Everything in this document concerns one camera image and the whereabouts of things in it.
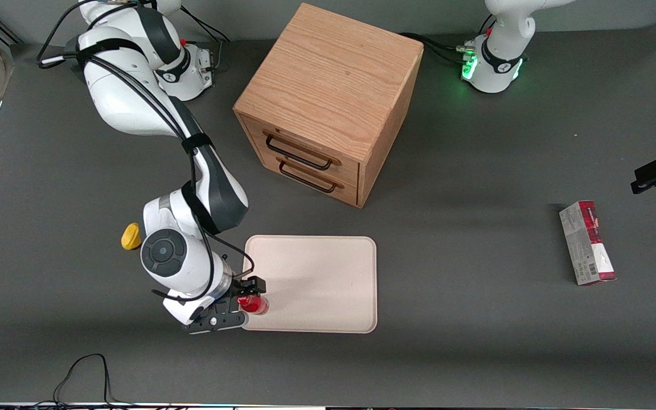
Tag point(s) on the beige rectangular tray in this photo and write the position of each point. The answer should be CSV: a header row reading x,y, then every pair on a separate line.
x,y
316,279

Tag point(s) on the grey and red carton box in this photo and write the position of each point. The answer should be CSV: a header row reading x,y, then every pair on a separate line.
x,y
587,245

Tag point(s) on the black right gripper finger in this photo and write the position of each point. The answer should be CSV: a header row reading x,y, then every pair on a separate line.
x,y
241,304
256,285

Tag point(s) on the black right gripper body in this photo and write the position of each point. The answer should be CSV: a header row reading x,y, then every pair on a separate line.
x,y
241,287

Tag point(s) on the red coke bottle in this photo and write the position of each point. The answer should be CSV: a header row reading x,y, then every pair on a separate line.
x,y
257,306

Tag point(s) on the wooden drawer cabinet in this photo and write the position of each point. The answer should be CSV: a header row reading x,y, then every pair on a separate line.
x,y
328,80

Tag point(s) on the yellow lemon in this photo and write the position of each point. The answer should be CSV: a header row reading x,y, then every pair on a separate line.
x,y
130,236

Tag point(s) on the wooden drawer front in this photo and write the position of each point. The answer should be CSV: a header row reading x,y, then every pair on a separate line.
x,y
311,149
339,191

